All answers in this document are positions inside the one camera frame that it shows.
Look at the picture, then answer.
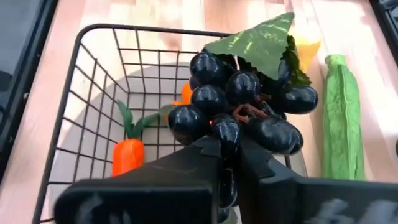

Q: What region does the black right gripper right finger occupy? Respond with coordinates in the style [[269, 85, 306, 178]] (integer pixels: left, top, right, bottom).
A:
[[238, 133, 398, 224]]

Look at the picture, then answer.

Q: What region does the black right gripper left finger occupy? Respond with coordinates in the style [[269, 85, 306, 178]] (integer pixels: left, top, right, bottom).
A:
[[54, 136, 223, 224]]

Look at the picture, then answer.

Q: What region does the orange carrot with green leaves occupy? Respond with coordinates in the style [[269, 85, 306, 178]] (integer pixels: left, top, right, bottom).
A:
[[111, 100, 178, 177]]

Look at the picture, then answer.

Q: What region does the green toy corn husk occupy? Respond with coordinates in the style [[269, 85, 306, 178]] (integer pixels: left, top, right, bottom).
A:
[[322, 54, 367, 181]]

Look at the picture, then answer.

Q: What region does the black grape bunch with leaf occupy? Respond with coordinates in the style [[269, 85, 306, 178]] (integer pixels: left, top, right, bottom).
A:
[[167, 12, 318, 223]]

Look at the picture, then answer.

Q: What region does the yellow bell pepper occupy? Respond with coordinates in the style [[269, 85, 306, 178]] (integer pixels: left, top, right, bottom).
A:
[[292, 34, 322, 74]]

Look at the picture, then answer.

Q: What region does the round grey placemat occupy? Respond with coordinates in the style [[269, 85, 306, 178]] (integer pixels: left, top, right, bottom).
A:
[[40, 62, 308, 224]]

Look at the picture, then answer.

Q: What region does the black wire basket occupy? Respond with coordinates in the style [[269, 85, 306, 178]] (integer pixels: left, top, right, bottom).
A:
[[32, 23, 293, 224]]

